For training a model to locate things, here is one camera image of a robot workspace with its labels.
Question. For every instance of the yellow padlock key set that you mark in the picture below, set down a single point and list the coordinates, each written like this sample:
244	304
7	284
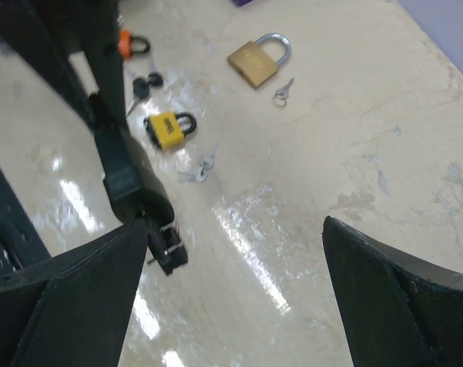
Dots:
199	173

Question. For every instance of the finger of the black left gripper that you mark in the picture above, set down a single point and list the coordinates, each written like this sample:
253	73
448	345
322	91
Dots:
91	27

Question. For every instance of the brass padlock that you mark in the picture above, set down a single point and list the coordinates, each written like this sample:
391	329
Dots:
256	66

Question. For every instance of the silver purple toothpaste box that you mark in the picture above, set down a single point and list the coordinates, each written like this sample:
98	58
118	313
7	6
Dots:
241	3

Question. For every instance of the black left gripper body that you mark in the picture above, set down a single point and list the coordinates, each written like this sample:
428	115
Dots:
25	31

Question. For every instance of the aluminium frame rail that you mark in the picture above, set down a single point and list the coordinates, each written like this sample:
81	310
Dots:
20	244

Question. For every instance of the orange padlock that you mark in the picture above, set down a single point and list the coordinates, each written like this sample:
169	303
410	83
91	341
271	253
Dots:
131	45

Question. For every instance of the small silver key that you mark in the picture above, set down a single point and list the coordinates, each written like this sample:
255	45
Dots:
281	95

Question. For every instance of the yellow padlock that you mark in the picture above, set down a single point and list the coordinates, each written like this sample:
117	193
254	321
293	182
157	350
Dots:
169	129

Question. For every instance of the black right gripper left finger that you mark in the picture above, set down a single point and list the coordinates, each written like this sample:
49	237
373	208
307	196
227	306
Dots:
73	309

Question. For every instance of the black head key set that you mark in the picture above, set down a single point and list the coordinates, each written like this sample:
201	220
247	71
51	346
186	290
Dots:
142	85

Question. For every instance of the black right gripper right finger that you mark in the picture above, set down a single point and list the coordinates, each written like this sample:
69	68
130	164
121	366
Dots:
396	309

